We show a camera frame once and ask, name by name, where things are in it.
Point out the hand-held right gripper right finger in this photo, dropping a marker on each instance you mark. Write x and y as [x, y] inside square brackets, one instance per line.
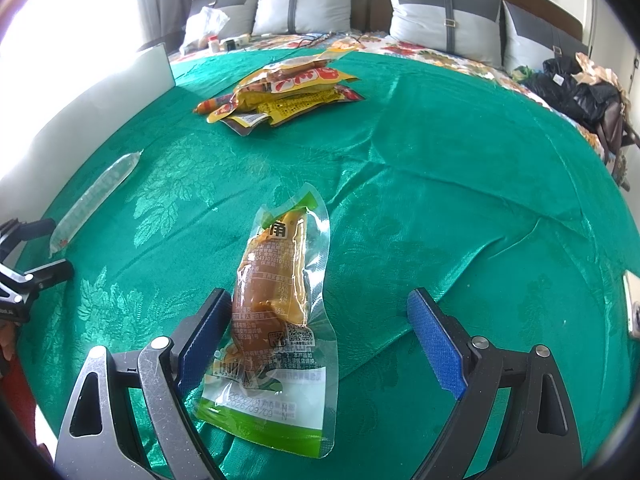
[435, 340]

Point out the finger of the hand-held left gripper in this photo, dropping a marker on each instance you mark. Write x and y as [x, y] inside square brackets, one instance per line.
[30, 231]
[50, 272]

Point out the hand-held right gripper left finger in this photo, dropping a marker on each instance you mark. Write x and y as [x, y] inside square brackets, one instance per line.
[200, 340]

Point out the long clear tube packet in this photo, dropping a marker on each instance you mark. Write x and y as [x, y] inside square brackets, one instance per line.
[95, 195]

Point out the clear packet with brown drumstick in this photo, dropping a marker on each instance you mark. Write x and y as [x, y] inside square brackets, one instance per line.
[272, 290]

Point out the white cardboard box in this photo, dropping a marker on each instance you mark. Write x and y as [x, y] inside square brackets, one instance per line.
[100, 110]

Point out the person's red clothing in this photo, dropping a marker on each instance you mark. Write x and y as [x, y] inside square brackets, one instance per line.
[20, 395]

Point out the green satin bedspread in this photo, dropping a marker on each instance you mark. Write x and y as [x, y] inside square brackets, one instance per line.
[425, 185]

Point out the beige flat card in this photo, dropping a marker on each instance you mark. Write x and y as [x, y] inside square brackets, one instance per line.
[631, 305]

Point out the orange sausage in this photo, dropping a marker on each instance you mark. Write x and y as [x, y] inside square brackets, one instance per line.
[212, 106]

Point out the bright window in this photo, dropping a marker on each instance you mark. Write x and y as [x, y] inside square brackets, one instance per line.
[65, 5]

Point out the white bottle with red cap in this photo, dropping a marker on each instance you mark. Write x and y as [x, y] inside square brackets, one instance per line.
[214, 44]

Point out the pile of yellow snack packets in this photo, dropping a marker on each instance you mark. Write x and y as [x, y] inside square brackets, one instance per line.
[295, 92]

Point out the clear plastic bag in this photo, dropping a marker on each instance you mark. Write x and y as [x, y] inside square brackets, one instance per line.
[202, 27]

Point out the pile of black clothes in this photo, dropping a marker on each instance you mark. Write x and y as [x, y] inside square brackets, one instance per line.
[575, 92]

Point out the grey two-tone pillow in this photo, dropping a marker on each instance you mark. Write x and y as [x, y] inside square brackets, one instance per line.
[440, 20]
[305, 5]
[230, 5]
[540, 35]

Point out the beige patterned cloth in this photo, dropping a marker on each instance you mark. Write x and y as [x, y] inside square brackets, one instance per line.
[597, 67]

